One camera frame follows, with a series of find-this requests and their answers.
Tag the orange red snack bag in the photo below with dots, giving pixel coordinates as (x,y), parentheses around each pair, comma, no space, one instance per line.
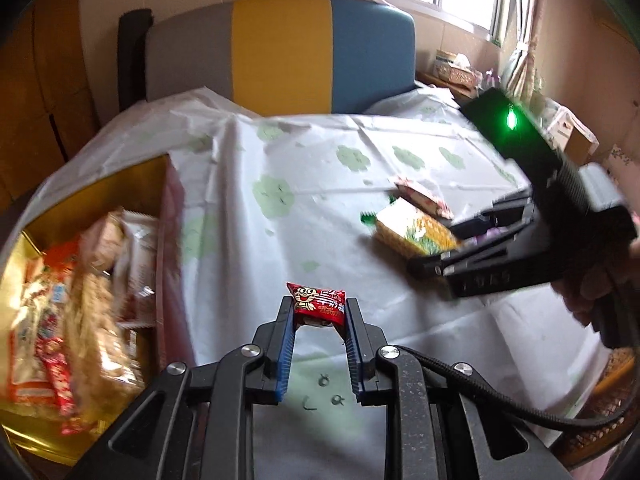
(40,310)

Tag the patterned tissue box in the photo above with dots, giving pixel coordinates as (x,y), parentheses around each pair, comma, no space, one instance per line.
(452,72)

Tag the brown wicker stool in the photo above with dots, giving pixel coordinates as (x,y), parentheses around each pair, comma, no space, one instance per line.
(605,390)

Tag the white snack packet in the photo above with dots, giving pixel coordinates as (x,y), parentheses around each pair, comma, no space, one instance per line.
(140,260)

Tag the floral beige curtain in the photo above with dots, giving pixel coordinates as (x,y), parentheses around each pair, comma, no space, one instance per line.
(525,60)

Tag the small red candy packet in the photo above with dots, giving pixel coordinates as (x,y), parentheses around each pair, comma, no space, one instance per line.
(317,305)

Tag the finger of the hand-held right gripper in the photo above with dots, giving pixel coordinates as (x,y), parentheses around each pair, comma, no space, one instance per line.
(475,259)
(505,217)

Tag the grey yellow blue chair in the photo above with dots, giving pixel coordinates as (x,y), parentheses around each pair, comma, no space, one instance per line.
(280,55)

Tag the white and brown cardboard box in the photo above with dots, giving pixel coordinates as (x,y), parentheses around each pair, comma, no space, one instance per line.
(580,140)

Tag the pale green cloud-print tablecloth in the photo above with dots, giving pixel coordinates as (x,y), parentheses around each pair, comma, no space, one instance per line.
(310,170)

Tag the green yellow cracker packet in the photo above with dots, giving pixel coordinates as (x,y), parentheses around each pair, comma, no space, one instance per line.
(410,230)

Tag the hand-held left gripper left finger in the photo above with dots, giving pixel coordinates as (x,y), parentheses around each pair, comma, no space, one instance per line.
(284,355)

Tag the long red candy packet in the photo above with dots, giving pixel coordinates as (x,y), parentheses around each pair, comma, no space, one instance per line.
(60,385)

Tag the red gift box gold inside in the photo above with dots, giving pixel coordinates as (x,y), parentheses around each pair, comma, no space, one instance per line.
(125,185)

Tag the wooden side table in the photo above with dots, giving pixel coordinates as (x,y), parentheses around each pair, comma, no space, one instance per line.
(425,79)

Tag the clear rice crispy bar packet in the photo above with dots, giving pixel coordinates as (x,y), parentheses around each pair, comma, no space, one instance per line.
(95,320)

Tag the white rose-print candy packet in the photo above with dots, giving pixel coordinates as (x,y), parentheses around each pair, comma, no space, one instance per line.
(425,200)

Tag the brown wooden cabinet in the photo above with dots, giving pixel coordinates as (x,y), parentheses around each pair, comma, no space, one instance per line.
(50,85)

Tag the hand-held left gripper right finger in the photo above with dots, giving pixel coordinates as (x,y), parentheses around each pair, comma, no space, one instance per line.
(354,355)

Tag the small purple box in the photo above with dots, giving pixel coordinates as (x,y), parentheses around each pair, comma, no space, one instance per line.
(492,80)

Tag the person's right hand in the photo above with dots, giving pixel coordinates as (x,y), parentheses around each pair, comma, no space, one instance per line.
(577,297)

